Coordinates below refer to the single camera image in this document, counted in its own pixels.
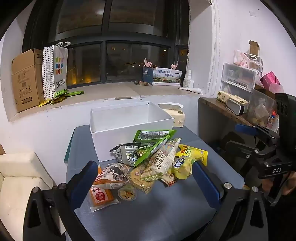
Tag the wooden side table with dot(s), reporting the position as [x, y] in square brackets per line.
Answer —
[210, 120]

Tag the printed tissue box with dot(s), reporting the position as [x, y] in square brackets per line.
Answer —
[166, 76]

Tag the clear plastic container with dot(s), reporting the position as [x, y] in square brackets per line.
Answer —
[260, 106]

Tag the white box with round hole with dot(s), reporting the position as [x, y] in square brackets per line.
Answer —
[254, 60]

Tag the pink box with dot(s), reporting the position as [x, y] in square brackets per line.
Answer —
[270, 81]

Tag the yellow noodle snack packet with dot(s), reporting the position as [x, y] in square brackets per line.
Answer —
[138, 179]

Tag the white cardboard storage box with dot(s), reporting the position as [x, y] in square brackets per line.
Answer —
[129, 129]

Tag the long green snack packet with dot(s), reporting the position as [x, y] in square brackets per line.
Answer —
[148, 151]

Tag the clear plastic drawer unit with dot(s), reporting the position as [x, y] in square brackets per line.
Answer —
[238, 78]

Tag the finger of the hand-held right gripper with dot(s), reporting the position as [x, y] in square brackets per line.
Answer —
[245, 128]
[238, 147]

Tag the small orange white packet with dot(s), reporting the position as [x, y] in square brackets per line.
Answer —
[168, 179]

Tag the polka dot paper bag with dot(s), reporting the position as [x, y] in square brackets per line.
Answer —
[48, 69]

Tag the white leather ottoman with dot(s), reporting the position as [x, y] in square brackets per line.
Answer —
[20, 176]

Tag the pink floral pouch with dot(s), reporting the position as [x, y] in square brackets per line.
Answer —
[240, 58]

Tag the white wall shelf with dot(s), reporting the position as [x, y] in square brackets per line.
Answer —
[208, 1]

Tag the orange snack packet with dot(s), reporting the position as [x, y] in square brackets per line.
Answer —
[101, 197]

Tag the white black-striped snack packet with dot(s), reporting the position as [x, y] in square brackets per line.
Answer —
[113, 173]

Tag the yellow and grey device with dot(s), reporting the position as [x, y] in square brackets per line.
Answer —
[231, 96]

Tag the white black small speaker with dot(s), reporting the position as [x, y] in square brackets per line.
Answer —
[234, 107]

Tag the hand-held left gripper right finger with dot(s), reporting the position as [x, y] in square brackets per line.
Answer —
[205, 185]

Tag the pile of green sachets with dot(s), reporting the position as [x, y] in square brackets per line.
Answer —
[60, 95]

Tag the person's right hand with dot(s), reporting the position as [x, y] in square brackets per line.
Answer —
[291, 184]

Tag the white bag with coloured squares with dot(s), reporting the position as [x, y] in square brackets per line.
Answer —
[60, 78]

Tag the brown cardboard box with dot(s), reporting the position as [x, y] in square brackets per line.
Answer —
[25, 78]

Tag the cream printed snack bag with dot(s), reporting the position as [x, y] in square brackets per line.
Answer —
[161, 160]

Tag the white plastic bottle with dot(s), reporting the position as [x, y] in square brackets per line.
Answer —
[187, 81]

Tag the small open cardboard box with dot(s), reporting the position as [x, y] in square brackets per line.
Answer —
[254, 47]

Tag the cream tissue pack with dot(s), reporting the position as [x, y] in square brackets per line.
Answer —
[178, 117]

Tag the dark window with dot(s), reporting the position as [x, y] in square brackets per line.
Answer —
[115, 46]

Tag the white wall switch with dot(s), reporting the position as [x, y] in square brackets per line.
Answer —
[253, 12]

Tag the white tube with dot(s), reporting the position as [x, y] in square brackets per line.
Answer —
[190, 90]

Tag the small bottles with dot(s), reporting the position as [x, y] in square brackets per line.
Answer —
[272, 121]

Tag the small round jelly cup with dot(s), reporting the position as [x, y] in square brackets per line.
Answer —
[127, 193]

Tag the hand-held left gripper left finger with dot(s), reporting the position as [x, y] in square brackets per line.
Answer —
[85, 183]

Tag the small brown wrapper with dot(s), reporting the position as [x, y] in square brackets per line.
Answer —
[141, 83]

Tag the yellow blue-label snack packet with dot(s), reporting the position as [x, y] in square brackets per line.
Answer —
[182, 170]

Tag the grey green snack packet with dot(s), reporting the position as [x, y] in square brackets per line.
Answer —
[123, 154]

